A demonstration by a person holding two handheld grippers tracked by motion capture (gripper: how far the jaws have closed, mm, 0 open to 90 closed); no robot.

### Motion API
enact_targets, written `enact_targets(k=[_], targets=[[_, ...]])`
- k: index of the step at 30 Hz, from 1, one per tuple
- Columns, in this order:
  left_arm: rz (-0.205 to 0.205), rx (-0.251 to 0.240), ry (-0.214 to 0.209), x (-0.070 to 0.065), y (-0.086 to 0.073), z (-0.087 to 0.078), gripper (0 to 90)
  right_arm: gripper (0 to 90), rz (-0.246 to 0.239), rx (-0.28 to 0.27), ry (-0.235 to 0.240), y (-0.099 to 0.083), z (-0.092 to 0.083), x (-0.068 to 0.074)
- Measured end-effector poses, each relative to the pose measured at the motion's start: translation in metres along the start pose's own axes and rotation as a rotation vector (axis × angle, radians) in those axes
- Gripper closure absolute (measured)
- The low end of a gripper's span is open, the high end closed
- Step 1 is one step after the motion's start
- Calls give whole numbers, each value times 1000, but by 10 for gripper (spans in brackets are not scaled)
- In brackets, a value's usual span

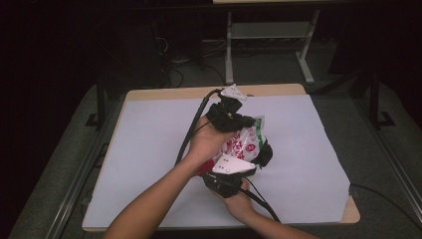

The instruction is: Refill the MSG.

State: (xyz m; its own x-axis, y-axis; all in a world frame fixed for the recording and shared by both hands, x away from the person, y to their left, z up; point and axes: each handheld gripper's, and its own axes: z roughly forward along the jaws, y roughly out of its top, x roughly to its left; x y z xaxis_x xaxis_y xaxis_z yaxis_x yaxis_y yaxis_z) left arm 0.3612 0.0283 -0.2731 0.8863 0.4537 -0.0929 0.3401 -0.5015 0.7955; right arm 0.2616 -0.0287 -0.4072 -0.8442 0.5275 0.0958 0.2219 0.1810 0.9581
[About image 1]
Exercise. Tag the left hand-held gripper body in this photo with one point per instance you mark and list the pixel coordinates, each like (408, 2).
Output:
(225, 114)

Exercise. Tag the white and red seasoning bag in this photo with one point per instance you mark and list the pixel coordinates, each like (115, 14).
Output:
(247, 146)

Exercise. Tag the black metal stand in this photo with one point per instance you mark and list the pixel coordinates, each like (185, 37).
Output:
(376, 99)
(100, 103)

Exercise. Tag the wooden table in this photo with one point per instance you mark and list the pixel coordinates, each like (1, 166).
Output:
(166, 93)

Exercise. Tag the grey metal rail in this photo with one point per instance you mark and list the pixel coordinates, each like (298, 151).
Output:
(78, 179)
(388, 156)

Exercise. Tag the person's right hand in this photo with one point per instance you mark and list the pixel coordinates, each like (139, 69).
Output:
(240, 204)

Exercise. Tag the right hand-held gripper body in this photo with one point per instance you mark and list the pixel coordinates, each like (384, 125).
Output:
(229, 182)

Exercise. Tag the white metal desk frame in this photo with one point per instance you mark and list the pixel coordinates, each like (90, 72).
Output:
(270, 30)

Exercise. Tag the white paper sheet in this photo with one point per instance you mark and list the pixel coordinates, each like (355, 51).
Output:
(149, 149)

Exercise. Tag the person's left hand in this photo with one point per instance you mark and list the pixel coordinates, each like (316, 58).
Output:
(207, 141)

